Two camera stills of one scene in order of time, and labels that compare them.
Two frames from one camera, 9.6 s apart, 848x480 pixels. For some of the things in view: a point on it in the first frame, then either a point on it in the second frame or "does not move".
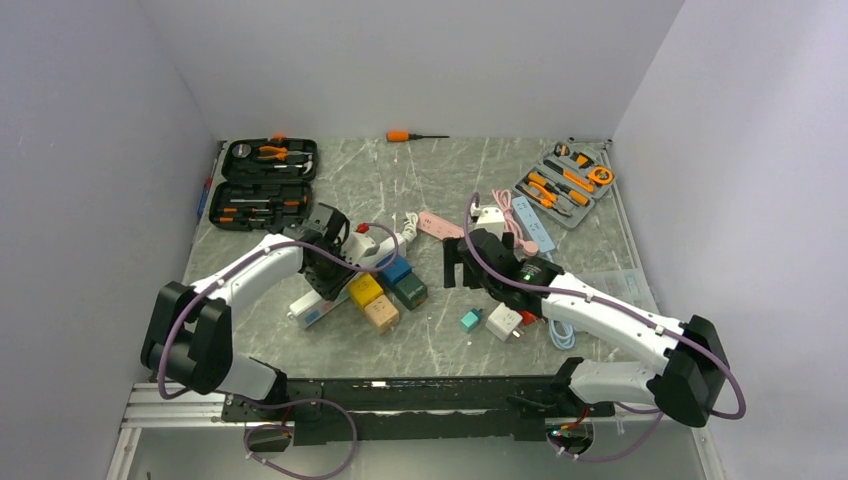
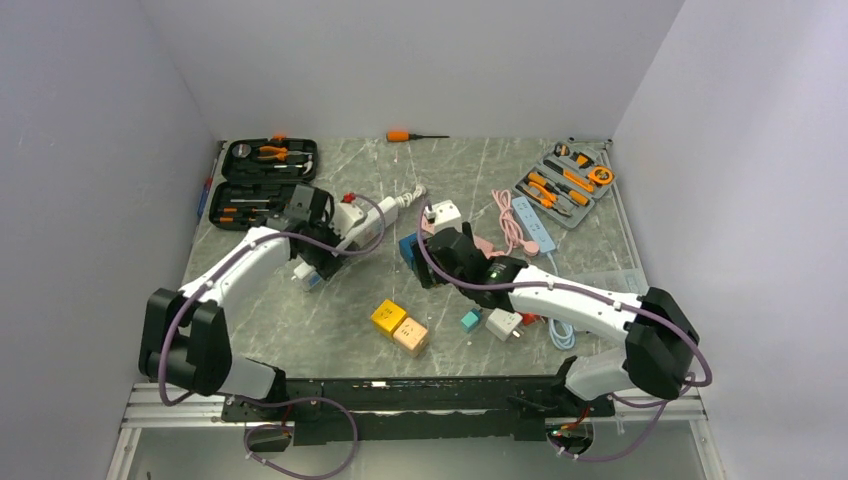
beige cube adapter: (383, 313) → (411, 337)
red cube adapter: (528, 318) does not move
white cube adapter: (504, 323) does not move
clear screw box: (627, 285) does not move
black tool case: (265, 183) does not move
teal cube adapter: (471, 319) does not move
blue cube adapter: (399, 269) → (406, 248)
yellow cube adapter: (363, 287) → (388, 317)
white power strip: (363, 249) → (307, 277)
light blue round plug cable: (563, 335) does not move
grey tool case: (566, 180) does not move
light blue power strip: (533, 226) does not move
